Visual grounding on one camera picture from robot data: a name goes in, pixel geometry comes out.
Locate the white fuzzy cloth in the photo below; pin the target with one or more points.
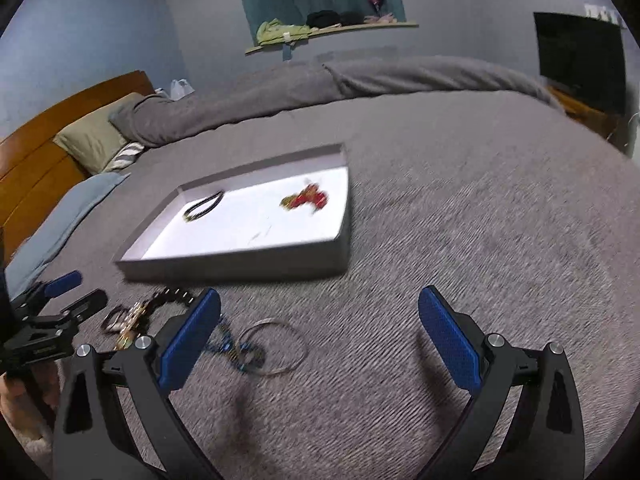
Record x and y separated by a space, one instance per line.
32 447

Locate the round pearl hair clip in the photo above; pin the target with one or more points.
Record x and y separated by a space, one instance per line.
130 317

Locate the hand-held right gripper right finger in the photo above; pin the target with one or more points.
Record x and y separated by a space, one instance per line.
450 345

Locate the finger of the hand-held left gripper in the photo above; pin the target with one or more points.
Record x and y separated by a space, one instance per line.
62 282
87 304

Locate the white plastic bag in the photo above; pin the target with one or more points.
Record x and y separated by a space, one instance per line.
177 90

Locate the person's left hand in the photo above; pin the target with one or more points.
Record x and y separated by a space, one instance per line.
12 405

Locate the grey duvet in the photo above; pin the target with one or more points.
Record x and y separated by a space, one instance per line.
300 90

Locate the grey white striped pillow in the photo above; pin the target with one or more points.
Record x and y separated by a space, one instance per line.
125 156

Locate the wooden headboard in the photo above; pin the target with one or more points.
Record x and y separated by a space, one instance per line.
40 160

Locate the red bead gold jewelry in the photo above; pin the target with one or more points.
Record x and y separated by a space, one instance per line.
305 199

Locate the pink cloth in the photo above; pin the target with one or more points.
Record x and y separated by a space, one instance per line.
382 19

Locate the black television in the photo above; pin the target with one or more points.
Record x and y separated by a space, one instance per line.
580 60

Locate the green cloth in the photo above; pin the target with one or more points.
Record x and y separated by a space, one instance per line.
277 32

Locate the olive green pillow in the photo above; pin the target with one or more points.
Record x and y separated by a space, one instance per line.
95 135

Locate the wooden television stand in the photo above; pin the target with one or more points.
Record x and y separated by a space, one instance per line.
585 115

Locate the black cloth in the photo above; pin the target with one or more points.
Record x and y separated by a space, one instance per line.
325 19

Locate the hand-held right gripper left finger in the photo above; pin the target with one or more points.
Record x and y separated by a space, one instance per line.
190 340

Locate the light blue blanket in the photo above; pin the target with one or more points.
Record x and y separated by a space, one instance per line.
60 220

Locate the grey textured bedspread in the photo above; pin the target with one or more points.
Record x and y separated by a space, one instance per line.
450 210

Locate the silver bangle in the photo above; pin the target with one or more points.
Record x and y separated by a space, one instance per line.
301 355

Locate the wooden wall shelf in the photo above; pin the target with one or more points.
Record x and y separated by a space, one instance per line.
350 27

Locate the grey cardboard box tray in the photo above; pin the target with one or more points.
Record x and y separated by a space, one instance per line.
240 262

